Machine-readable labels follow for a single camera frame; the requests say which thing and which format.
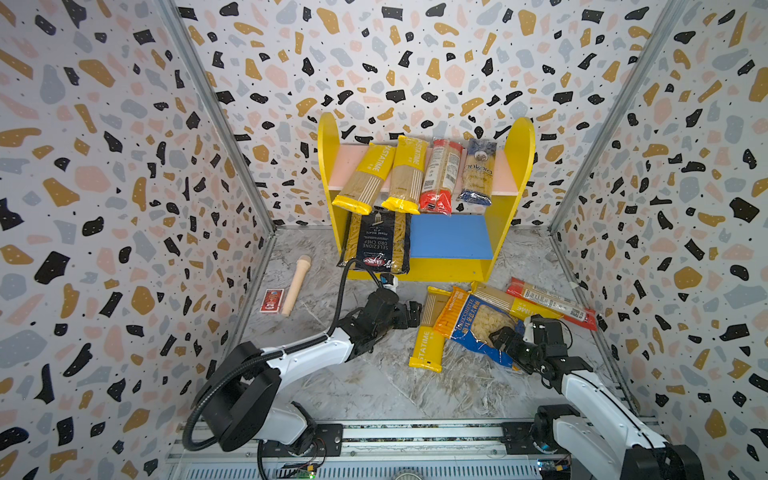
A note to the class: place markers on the yellow shelf unit frame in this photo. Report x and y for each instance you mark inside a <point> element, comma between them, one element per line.
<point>519,148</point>

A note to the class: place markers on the red playing card box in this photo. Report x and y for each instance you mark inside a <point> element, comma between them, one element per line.
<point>272,301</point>

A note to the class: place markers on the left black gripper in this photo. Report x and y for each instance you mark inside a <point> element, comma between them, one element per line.
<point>403,321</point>

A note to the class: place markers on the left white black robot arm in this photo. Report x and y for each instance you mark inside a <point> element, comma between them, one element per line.
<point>236,404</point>

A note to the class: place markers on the pink upper shelf board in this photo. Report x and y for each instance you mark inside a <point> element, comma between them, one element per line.
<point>349,157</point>

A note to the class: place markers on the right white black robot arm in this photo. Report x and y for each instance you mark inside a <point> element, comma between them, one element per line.
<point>593,427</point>

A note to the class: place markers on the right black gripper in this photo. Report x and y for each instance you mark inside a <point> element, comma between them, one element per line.
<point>516,347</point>

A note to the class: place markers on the wooden rolling pin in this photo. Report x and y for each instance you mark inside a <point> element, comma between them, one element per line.
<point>303,265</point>

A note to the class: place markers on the red long spaghetti pack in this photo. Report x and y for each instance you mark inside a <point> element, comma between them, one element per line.
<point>567,309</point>

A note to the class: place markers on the dark penne pasta bag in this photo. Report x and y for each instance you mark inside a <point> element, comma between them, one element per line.
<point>380,240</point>

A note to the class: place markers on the red clear spaghetti pack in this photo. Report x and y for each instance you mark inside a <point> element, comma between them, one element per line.
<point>440,177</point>

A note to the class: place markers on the yellow Pastatime spaghetti pack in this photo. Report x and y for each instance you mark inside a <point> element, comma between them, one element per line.
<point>363,187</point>

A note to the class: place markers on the blue yellow spaghetti pack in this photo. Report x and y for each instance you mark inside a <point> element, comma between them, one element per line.
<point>478,171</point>

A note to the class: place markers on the blue orange orecchiette bag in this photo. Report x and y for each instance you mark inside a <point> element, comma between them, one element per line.
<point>469,321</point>

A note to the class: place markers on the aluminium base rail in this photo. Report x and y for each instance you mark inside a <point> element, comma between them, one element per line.
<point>398,449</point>

